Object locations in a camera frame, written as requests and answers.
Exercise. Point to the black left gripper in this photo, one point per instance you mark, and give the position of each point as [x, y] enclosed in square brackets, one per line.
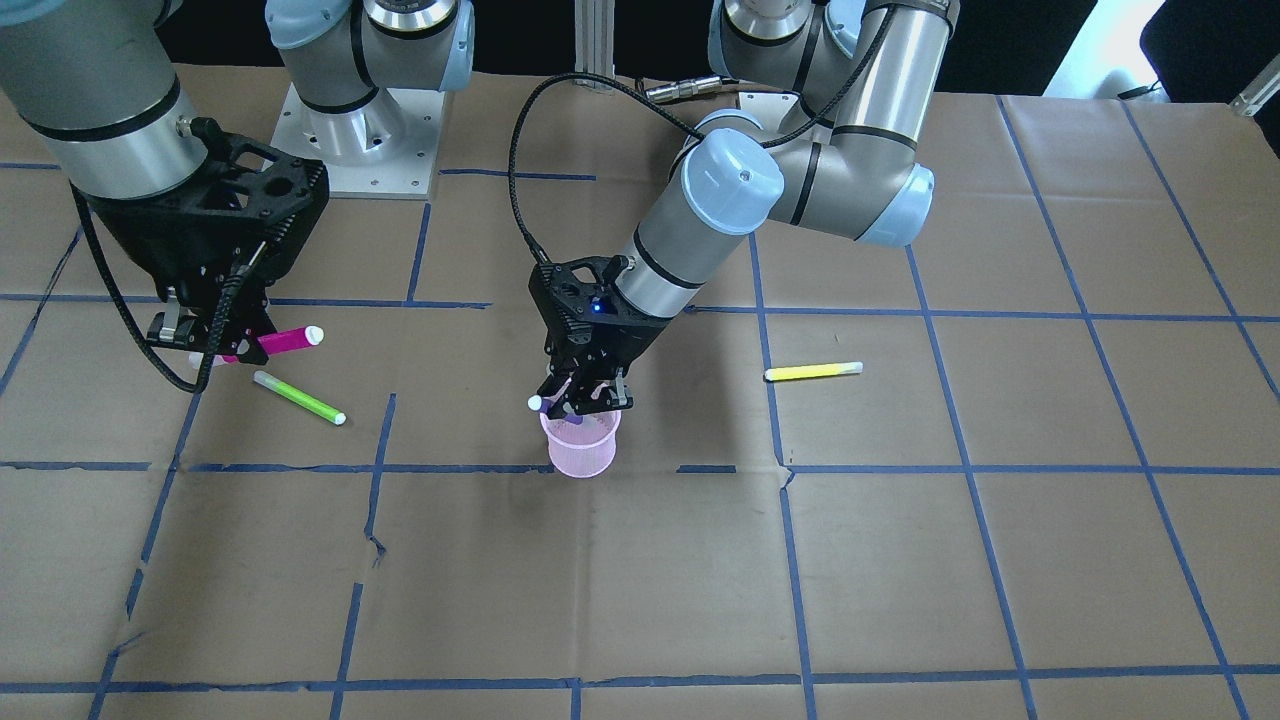
[634, 341]

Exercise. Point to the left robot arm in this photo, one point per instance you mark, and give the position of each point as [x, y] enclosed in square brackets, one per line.
[843, 162]

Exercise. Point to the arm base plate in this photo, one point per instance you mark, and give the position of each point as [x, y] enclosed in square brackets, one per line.
[386, 150]
[767, 103]

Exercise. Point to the purple pen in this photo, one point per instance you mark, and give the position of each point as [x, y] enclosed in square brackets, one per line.
[543, 406]

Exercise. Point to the aluminium frame post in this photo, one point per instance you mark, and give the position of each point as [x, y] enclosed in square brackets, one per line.
[593, 37]

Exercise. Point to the pink mesh cup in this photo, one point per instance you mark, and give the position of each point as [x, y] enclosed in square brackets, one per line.
[585, 449]

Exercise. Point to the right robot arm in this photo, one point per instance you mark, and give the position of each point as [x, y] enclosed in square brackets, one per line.
[93, 80]

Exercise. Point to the yellow pen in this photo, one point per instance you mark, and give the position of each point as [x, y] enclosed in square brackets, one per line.
[811, 371]

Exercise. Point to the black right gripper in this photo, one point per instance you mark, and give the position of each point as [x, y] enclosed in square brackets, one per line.
[160, 250]

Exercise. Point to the green pen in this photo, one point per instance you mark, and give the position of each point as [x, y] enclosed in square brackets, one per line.
[300, 398]

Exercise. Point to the pink pen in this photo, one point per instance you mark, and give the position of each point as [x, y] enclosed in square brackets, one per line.
[277, 343]

